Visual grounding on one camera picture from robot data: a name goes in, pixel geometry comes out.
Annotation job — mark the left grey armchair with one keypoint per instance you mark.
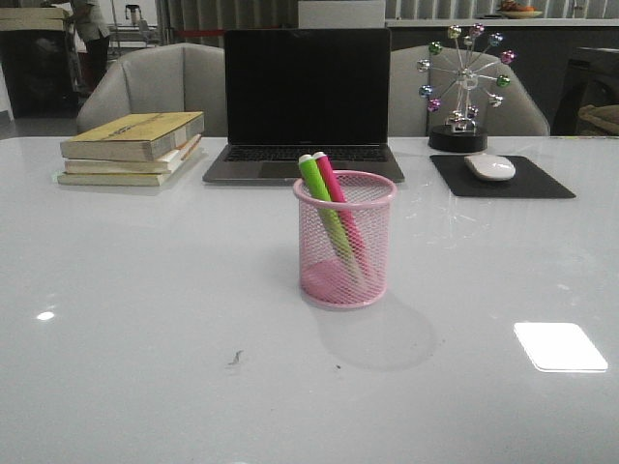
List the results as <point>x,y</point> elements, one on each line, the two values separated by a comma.
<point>169,78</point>

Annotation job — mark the grey laptop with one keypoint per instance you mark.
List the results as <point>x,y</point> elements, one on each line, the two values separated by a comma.
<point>291,92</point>

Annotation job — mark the middle cream book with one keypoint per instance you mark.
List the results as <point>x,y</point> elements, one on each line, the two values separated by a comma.
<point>166,164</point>

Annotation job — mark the pink mesh pen holder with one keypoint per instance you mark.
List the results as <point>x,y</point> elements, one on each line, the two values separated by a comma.
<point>343,246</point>

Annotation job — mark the white computer mouse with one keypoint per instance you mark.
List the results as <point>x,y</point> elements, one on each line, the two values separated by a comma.
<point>490,167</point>

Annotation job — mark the person in background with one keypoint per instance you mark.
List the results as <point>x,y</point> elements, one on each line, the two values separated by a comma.
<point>88,20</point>

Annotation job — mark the cream book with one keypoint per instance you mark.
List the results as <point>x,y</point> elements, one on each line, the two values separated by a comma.
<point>131,180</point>
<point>166,164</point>

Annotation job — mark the right grey armchair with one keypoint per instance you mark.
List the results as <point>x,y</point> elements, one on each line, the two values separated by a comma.
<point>408,115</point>

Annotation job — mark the grey armchair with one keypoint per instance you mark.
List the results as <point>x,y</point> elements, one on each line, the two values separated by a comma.
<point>408,115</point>
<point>169,78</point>

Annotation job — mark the black mouse pad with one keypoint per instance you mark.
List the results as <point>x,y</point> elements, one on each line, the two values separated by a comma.
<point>529,182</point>

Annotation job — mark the ferris wheel desk ornament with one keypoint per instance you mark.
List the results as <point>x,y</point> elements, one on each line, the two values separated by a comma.
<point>459,77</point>

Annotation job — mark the dark cart with boxes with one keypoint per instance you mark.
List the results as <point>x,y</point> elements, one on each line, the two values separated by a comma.
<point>35,60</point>

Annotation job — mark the top yellow book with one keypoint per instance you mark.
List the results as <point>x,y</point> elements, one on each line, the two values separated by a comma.
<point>135,137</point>

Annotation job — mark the bottom cream book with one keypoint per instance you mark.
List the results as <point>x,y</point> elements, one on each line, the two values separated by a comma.
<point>131,180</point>

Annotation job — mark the fruit bowl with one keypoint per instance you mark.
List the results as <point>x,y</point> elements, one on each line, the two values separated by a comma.
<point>514,10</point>

